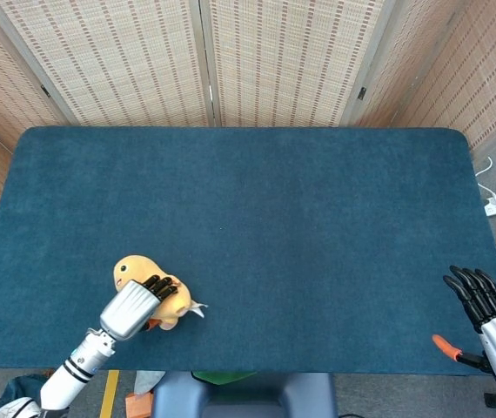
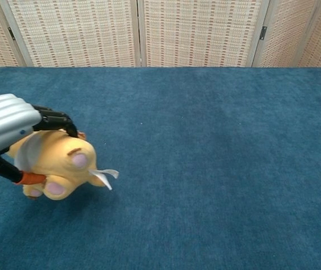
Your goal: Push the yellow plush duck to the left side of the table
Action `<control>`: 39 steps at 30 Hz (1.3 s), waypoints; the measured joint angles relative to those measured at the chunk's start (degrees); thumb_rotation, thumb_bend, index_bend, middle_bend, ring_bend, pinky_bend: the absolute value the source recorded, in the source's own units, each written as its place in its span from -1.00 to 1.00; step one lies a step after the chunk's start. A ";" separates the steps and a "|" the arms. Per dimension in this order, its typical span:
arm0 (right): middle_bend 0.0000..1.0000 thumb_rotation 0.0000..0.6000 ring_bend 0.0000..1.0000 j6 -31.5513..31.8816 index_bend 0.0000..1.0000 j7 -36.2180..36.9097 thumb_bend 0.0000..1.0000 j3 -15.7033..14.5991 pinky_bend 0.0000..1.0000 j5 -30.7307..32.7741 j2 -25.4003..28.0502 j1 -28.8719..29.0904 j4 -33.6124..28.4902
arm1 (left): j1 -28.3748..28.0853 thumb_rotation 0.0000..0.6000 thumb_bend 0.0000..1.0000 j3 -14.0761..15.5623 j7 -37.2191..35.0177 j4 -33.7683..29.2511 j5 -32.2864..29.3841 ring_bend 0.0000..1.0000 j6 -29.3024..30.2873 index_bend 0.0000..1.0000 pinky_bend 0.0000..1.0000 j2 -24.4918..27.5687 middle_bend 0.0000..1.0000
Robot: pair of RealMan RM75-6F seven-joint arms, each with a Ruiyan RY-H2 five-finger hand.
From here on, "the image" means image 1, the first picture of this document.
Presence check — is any white power cable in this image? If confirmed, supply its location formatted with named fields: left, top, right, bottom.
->
left=474, top=155, right=496, bottom=202

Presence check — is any yellow plush toy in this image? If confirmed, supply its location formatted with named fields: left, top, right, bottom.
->
left=113, top=254, right=210, bottom=332

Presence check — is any green sheet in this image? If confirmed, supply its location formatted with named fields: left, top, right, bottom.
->
left=191, top=370, right=258, bottom=387

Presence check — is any blue jeans leg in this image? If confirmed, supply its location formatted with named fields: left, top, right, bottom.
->
left=0, top=373, right=49, bottom=413

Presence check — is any dark blue robot torso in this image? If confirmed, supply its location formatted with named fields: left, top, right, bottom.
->
left=150, top=372, right=338, bottom=418

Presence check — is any orange block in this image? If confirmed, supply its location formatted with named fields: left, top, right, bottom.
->
left=124, top=390, right=154, bottom=418

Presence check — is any grey cloth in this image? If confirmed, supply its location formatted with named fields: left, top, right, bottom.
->
left=133, top=369, right=167, bottom=395

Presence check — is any blue felt table mat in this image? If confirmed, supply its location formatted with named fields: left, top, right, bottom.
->
left=0, top=125, right=496, bottom=377

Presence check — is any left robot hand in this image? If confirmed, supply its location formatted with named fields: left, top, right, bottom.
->
left=99, top=274, right=182, bottom=342

